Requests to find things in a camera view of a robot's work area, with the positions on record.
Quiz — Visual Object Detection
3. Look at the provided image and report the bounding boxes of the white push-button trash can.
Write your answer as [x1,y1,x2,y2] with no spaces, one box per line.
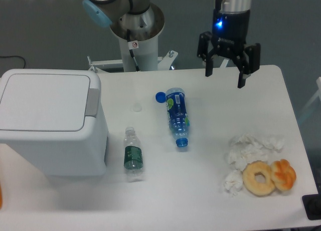
[1,69,108,176]

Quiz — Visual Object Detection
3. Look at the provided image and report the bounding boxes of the black device at table corner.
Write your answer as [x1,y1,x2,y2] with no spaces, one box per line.
[302,194,320,220]

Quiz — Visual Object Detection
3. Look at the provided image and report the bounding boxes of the orange object at left edge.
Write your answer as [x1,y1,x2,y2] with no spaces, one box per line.
[0,185,3,209]

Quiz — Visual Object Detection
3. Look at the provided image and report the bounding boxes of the black cable on floor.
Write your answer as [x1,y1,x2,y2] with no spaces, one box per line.
[0,55,27,68]

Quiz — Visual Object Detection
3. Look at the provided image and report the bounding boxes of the white bottle cap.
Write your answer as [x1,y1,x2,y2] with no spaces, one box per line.
[132,103,142,112]

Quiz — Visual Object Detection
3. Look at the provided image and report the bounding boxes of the small crumpled white tissue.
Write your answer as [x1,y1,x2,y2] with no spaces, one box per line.
[224,170,243,196]

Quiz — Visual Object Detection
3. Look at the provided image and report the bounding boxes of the orange glazed twisted bun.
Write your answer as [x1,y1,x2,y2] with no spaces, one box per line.
[270,159,296,191]

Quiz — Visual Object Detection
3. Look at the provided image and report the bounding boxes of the plain ring donut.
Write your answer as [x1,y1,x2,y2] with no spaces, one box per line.
[242,161,275,196]

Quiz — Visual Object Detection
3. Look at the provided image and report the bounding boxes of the white furniture at right edge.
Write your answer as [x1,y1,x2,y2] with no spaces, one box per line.
[297,77,320,125]

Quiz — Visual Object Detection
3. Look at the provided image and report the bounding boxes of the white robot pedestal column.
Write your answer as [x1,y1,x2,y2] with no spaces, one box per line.
[110,4,165,72]

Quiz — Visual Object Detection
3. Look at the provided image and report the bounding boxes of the blue plastic bottle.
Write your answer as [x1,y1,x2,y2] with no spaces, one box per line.
[166,88,190,148]

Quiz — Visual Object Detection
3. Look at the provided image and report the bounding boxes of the large crumpled white tissue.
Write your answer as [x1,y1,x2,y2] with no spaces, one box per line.
[226,133,285,171]

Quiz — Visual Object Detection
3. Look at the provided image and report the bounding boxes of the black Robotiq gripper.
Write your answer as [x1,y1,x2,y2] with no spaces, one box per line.
[197,0,261,89]

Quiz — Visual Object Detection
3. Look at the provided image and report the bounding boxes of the clear bottle green label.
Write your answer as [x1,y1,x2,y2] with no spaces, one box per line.
[123,127,143,182]

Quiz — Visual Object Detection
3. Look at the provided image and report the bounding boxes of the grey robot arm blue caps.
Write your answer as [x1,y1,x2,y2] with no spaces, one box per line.
[83,0,261,88]

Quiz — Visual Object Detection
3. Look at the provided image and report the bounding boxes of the blue bottle cap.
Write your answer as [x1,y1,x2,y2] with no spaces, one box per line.
[155,92,166,103]

